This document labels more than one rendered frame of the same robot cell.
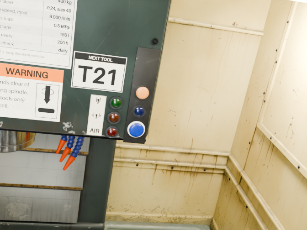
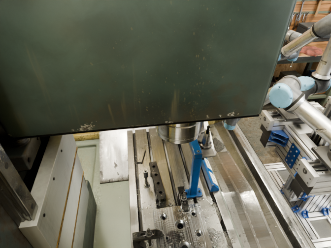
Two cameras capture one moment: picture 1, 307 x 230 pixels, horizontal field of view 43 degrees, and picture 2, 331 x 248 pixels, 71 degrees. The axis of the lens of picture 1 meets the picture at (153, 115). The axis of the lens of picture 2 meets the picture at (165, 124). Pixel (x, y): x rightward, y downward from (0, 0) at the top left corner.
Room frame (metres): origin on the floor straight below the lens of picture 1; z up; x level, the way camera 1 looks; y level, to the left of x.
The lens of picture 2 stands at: (0.86, 0.97, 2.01)
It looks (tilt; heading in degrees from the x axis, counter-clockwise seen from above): 39 degrees down; 274
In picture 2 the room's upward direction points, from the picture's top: straight up
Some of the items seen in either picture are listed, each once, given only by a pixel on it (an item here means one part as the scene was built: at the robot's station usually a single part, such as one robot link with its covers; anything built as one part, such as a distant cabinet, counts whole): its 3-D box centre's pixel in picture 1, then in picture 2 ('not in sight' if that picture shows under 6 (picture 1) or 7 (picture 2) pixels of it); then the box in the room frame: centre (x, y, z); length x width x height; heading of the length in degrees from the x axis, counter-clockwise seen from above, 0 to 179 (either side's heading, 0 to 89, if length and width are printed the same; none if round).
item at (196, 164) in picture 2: not in sight; (194, 176); (0.76, 0.20, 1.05); 0.10 x 0.05 x 0.30; 13
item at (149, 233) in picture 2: not in sight; (148, 237); (0.97, 0.49, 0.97); 0.13 x 0.03 x 0.15; 13
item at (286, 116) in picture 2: not in sight; (294, 111); (0.01, -0.48, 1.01); 0.36 x 0.22 x 0.06; 11
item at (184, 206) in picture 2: not in sight; (182, 201); (0.82, 0.30, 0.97); 0.13 x 0.03 x 0.15; 103
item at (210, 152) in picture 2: not in sight; (209, 152); (0.71, 0.19, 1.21); 0.07 x 0.05 x 0.01; 13
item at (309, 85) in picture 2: not in sight; (302, 88); (0.02, -0.48, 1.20); 0.13 x 0.12 x 0.14; 26
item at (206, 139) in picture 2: not in sight; (206, 138); (0.72, 0.13, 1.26); 0.04 x 0.04 x 0.07
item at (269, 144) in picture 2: not in sight; (284, 137); (0.01, -0.46, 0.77); 0.36 x 0.10 x 0.09; 11
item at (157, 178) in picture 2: not in sight; (157, 182); (0.96, 0.16, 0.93); 0.26 x 0.05 x 0.06; 108
